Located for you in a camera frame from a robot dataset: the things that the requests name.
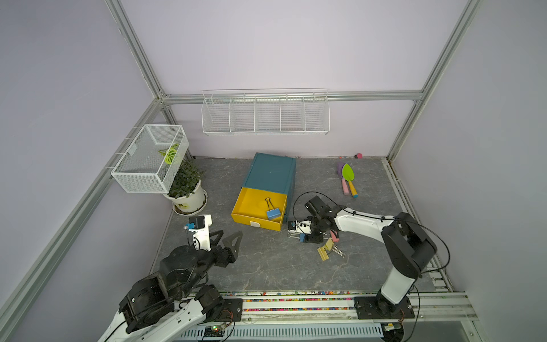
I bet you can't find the green potted plant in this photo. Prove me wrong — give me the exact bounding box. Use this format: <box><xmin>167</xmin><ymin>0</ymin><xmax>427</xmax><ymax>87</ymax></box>
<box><xmin>168</xmin><ymin>160</ymin><xmax>203</xmax><ymax>199</ymax></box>

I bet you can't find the white wire basket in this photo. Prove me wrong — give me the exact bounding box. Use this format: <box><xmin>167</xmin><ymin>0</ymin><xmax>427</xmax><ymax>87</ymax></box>
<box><xmin>111</xmin><ymin>124</ymin><xmax>189</xmax><ymax>194</ymax></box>

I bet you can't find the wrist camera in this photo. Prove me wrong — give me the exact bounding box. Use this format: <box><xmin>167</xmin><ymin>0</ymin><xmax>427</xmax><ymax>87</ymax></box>
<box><xmin>185</xmin><ymin>215</ymin><xmax>212</xmax><ymax>252</ymax></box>
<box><xmin>287</xmin><ymin>220</ymin><xmax>311</xmax><ymax>239</ymax></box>

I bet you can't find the long white wire shelf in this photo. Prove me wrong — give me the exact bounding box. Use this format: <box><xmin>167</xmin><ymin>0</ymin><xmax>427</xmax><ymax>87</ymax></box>
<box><xmin>201</xmin><ymin>90</ymin><xmax>330</xmax><ymax>135</ymax></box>

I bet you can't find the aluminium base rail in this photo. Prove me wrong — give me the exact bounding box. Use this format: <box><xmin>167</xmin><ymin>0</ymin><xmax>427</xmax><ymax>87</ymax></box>
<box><xmin>170</xmin><ymin>290</ymin><xmax>479</xmax><ymax>342</ymax></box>

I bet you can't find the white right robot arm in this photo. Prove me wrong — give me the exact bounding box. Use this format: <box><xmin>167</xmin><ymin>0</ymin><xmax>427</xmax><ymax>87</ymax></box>
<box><xmin>296</xmin><ymin>196</ymin><xmax>437</xmax><ymax>319</ymax></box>

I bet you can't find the green toy in basket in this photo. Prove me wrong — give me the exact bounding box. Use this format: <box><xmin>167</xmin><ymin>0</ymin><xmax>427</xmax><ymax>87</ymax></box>
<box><xmin>159</xmin><ymin>143</ymin><xmax>179</xmax><ymax>165</ymax></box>

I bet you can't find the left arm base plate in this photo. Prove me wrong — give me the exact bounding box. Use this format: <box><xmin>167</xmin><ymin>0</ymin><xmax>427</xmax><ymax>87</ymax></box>
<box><xmin>197</xmin><ymin>298</ymin><xmax>244</xmax><ymax>323</ymax></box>

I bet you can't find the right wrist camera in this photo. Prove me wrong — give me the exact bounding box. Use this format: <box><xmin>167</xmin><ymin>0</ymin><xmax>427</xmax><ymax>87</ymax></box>
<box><xmin>287</xmin><ymin>220</ymin><xmax>311</xmax><ymax>239</ymax></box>

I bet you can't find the white flower pot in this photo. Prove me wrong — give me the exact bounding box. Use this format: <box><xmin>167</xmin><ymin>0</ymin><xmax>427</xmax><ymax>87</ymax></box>
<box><xmin>163</xmin><ymin>180</ymin><xmax>207</xmax><ymax>215</ymax></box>

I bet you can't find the yellow top drawer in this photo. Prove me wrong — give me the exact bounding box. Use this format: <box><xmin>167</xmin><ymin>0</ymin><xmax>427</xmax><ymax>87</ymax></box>
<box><xmin>231</xmin><ymin>188</ymin><xmax>288</xmax><ymax>232</ymax></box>

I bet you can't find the purple toy shovel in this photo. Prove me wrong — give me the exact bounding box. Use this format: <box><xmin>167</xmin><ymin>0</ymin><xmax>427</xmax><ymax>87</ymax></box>
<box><xmin>338</xmin><ymin>162</ymin><xmax>350</xmax><ymax>195</ymax></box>

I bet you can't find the teal drawer cabinet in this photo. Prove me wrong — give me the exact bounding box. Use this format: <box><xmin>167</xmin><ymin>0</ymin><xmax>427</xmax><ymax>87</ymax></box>
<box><xmin>242</xmin><ymin>152</ymin><xmax>296</xmax><ymax>225</ymax></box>

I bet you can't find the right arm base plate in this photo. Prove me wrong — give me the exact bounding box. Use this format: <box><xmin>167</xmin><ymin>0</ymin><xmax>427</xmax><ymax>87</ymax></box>
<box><xmin>354</xmin><ymin>296</ymin><xmax>416</xmax><ymax>321</ymax></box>

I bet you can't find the white pot saucer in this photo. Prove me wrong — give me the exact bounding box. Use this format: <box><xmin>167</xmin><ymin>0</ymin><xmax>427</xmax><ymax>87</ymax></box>
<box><xmin>172</xmin><ymin>190</ymin><xmax>208</xmax><ymax>217</ymax></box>

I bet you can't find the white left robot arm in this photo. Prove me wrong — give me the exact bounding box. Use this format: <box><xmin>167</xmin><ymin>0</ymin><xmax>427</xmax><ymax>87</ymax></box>
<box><xmin>99</xmin><ymin>231</ymin><xmax>243</xmax><ymax>341</ymax></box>

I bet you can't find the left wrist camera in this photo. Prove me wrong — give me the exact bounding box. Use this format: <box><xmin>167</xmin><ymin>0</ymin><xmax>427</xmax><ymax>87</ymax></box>
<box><xmin>185</xmin><ymin>215</ymin><xmax>212</xmax><ymax>252</ymax></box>

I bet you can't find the green toy shovel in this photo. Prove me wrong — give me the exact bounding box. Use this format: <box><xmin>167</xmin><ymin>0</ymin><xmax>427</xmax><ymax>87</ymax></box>
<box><xmin>342</xmin><ymin>163</ymin><xmax>358</xmax><ymax>198</ymax></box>

